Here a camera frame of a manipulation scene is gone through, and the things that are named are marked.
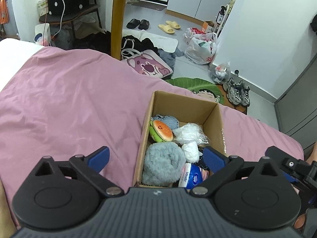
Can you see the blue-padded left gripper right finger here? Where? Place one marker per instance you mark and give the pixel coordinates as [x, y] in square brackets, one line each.
[224, 170]

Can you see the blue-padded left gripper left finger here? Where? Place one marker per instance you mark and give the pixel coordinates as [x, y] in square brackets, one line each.
[88, 170]

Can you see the blue Vinda tissue pack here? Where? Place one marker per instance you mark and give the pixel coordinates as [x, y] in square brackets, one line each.
[191, 176]

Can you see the white paper ball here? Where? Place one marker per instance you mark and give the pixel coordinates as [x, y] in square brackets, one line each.
[191, 152]

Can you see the white fluffy ball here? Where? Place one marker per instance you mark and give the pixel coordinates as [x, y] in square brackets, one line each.
[190, 132]

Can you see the grey fluffy plush slipper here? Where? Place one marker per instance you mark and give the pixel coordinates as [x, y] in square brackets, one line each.
[163, 164]

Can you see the hamburger plush toy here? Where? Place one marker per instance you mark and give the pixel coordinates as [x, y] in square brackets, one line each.
[160, 132]

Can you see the person's right hand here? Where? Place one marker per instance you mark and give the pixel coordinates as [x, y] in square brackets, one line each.
[300, 221]

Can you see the black white small pouch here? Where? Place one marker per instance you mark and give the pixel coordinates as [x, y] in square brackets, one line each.
[205, 170]

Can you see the person's bare foot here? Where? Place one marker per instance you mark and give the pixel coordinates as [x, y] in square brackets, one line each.
[313, 155]

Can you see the brown cardboard box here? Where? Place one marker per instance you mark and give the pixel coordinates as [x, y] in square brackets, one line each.
[199, 121]

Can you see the grey wardrobe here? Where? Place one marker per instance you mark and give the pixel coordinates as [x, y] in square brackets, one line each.
[296, 109]

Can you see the pink bed sheet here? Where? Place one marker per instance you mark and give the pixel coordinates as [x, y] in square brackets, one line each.
[62, 103]

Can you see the grey sneaker right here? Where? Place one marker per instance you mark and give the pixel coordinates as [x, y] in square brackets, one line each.
[244, 94]

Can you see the grey sneaker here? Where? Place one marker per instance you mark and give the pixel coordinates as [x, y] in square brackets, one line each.
[244, 94]
[232, 92]

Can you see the grey sneaker left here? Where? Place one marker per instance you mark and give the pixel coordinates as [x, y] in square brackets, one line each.
[232, 92]

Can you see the green leaf cartoon rug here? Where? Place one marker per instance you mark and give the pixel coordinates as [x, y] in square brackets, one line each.
[206, 89]

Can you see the small clear trash bag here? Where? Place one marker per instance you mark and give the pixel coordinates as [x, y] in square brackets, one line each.
[220, 73]

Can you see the pink bear tote bag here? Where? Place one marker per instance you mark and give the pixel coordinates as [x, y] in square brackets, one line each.
[146, 63]

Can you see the large white plastic bag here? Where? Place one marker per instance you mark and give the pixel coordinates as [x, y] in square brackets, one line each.
[201, 47]

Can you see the black clothes pile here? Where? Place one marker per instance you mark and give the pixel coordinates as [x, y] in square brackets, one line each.
[133, 44]

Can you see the white floor mat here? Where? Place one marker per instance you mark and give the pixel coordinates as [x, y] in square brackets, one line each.
[167, 44]

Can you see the left yellow slipper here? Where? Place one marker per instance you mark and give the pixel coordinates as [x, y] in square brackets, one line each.
[166, 29]

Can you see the yellow slipper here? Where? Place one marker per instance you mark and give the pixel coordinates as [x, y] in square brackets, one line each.
[166, 29]
[173, 24]

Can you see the left black slipper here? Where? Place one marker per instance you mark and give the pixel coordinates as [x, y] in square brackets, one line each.
[133, 23]

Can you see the black slipper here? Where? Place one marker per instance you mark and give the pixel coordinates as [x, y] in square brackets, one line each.
[133, 23]
[144, 25]

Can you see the right yellow slipper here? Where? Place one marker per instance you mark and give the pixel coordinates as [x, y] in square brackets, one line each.
[173, 24]

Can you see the dark side chair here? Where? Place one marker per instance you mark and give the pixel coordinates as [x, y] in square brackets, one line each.
[71, 18]

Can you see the hanging black white clothes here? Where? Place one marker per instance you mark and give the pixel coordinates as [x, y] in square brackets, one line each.
[313, 24]

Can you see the right black slipper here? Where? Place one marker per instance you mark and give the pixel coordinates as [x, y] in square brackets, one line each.
[144, 25]

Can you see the black spray bottle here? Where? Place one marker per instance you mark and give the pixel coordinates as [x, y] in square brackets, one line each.
[221, 15]

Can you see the white kitchen cabinet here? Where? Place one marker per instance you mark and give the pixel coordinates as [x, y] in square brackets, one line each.
[195, 11]

